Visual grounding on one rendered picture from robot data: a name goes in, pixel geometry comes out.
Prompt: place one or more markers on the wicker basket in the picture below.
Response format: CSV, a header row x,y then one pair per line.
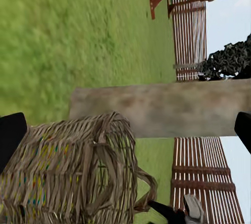
x,y
74,195

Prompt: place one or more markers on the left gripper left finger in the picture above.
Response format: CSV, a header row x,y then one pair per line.
x,y
12,130

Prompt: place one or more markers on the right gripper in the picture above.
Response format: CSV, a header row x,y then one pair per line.
x,y
169,213

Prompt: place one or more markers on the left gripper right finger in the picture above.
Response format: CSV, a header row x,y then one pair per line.
x,y
242,128

